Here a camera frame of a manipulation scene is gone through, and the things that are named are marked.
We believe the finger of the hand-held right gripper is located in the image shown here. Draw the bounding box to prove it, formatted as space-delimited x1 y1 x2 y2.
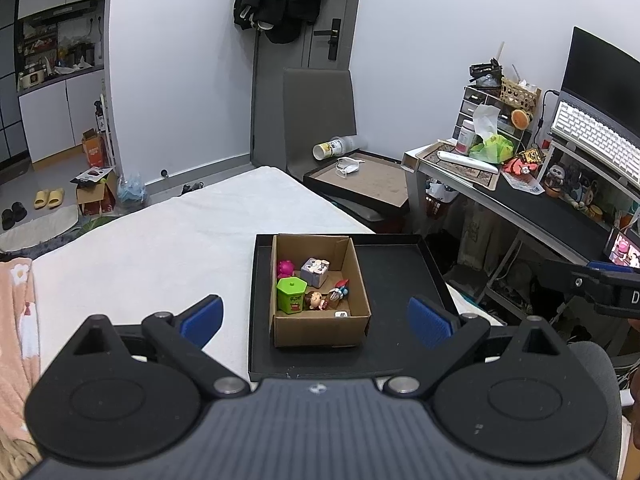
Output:
542 259 601 303
587 260 636 275

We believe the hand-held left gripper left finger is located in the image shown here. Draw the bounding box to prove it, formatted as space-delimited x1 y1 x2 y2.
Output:
65 294 251 401

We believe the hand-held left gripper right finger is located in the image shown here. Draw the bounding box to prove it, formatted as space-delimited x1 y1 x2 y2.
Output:
384 296 571 400

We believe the large black tray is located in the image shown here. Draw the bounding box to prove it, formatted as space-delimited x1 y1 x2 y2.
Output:
247 232 458 381

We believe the green toy bin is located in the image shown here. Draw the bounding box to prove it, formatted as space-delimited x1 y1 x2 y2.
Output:
276 276 308 315

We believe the brown-haired doll figure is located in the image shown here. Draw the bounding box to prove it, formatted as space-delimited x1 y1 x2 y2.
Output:
303 290 331 312

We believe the small display screen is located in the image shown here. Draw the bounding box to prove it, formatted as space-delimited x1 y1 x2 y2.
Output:
605 227 640 268

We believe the grey desk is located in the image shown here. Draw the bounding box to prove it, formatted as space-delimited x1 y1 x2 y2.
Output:
402 142 640 311

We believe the row of small figurines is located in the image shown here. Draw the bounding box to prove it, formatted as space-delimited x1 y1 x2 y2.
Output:
565 170 640 226

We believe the beige tote bag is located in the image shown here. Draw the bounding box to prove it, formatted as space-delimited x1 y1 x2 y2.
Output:
457 205 511 271

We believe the white flat packet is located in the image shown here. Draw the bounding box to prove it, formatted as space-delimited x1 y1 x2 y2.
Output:
500 172 546 195

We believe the red snack packet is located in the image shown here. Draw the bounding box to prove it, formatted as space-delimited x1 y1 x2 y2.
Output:
502 157 538 178

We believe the purple cube toy figure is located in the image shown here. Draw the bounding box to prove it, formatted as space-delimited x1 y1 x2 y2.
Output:
301 256 331 286

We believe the white monitor riser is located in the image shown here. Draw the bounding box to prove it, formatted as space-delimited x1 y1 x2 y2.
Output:
542 137 640 206

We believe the white keyboard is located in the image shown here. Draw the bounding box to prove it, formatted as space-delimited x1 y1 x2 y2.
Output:
550 101 640 186

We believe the patterned desk tray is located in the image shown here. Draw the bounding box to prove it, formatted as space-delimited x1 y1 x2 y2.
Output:
402 144 501 191

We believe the green plastic bag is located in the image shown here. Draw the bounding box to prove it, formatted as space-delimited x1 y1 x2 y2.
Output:
469 134 516 165

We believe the blue plastic bag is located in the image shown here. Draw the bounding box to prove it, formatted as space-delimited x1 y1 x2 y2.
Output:
116 172 148 206

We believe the long white bar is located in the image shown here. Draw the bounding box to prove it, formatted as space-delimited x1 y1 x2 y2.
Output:
437 150 501 176

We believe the brown-lined black tray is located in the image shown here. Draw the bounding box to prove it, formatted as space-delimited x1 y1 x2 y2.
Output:
302 150 412 211

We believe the brown cardboard box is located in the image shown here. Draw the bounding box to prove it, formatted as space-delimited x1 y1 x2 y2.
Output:
76 180 118 217

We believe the white pill bottle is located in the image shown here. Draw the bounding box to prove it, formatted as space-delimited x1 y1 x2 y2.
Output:
455 120 478 155

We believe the white face mask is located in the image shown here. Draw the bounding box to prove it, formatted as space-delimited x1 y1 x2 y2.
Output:
335 157 366 178

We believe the white tissue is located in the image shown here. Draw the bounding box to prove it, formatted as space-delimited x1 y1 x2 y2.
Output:
472 103 501 136

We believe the flat black package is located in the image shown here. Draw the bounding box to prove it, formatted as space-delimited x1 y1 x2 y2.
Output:
70 166 115 186

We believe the pink floral blanket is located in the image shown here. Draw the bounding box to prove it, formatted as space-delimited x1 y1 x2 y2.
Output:
0 257 43 466

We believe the wicker basket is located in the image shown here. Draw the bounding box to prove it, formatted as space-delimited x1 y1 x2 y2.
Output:
500 76 542 111

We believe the grey floor mat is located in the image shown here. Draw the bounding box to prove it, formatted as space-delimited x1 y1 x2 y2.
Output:
0 205 81 253

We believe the grey drawer organizer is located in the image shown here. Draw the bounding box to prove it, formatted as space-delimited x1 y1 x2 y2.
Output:
452 85 533 153

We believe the black monitor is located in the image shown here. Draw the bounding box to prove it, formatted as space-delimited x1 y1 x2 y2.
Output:
560 26 640 126

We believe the orange cardboard box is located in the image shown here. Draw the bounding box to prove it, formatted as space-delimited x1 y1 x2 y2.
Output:
81 129 110 168

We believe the plastic bottle with yellow label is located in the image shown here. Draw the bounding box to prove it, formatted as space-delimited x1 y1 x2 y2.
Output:
313 135 368 161

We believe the white folding rack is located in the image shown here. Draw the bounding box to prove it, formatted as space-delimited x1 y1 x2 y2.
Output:
95 80 118 171

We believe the black desk gadget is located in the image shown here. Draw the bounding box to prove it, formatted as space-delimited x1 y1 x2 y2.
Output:
468 59 502 86

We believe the white kitchen base cabinet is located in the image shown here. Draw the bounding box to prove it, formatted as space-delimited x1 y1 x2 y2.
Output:
17 67 108 163

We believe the black framed glass door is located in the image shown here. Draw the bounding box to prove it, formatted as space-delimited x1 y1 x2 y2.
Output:
0 0 31 166

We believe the kitchenware on counter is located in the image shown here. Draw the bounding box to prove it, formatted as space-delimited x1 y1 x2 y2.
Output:
17 5 106 92

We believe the grey door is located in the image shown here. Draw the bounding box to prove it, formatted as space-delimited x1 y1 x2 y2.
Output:
252 0 366 161

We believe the black cable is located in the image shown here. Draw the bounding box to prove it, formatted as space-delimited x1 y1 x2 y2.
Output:
537 90 561 136

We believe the black door lock handle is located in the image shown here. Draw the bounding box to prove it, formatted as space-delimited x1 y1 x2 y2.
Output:
314 18 342 61

